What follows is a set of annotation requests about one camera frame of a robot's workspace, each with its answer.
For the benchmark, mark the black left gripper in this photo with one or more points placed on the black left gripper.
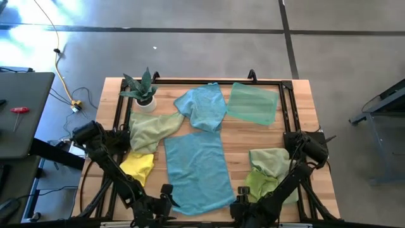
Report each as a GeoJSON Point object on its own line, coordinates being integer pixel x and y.
{"type": "Point", "coordinates": [155, 210]}

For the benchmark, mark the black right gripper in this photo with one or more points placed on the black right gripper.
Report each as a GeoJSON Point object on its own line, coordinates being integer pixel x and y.
{"type": "Point", "coordinates": [241, 213]}

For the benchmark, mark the blue microfiber towel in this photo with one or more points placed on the blue microfiber towel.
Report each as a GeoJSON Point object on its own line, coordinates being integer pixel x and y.
{"type": "Point", "coordinates": [196, 171]}
{"type": "Point", "coordinates": [202, 106]}

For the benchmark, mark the yellow microfiber towel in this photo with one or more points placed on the yellow microfiber towel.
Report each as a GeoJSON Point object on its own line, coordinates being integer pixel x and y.
{"type": "Point", "coordinates": [137, 166]}

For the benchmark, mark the sage green microfiber towel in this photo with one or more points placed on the sage green microfiber towel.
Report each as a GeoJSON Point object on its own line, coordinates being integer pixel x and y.
{"type": "Point", "coordinates": [148, 131]}

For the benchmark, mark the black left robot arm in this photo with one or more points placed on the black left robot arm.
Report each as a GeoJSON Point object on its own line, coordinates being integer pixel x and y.
{"type": "Point", "coordinates": [107, 161]}

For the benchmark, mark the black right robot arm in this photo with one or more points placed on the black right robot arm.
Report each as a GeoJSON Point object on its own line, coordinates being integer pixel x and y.
{"type": "Point", "coordinates": [284, 187]}

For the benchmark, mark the lime green microfiber towel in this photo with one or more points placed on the lime green microfiber towel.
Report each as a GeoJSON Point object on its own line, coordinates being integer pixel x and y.
{"type": "Point", "coordinates": [259, 185]}

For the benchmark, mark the mint green microfiber towel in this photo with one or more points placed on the mint green microfiber towel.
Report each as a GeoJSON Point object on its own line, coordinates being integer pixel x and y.
{"type": "Point", "coordinates": [272, 158]}

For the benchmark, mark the silver aluminium bar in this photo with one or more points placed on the silver aluminium bar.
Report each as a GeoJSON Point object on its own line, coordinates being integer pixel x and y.
{"type": "Point", "coordinates": [117, 225]}
{"type": "Point", "coordinates": [294, 225]}

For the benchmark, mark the snake plant in white pot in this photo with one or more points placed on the snake plant in white pot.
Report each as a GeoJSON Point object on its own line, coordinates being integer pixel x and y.
{"type": "Point", "coordinates": [147, 104]}

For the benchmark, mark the teal translucent plastic tray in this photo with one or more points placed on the teal translucent plastic tray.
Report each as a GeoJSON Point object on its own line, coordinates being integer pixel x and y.
{"type": "Point", "coordinates": [253, 103]}

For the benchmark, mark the grey flat floor panel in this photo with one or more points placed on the grey flat floor panel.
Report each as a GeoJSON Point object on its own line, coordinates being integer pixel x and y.
{"type": "Point", "coordinates": [57, 180]}

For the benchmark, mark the black floor beam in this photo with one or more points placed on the black floor beam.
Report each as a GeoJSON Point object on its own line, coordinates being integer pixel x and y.
{"type": "Point", "coordinates": [57, 155]}

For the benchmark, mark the blue-grey metal table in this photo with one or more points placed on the blue-grey metal table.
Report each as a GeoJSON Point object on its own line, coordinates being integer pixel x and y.
{"type": "Point", "coordinates": [373, 142]}

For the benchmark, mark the grey desk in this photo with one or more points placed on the grey desk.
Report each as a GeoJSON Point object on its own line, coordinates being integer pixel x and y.
{"type": "Point", "coordinates": [25, 126]}

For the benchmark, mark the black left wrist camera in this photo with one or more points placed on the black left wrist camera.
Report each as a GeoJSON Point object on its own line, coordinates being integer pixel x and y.
{"type": "Point", "coordinates": [166, 189]}

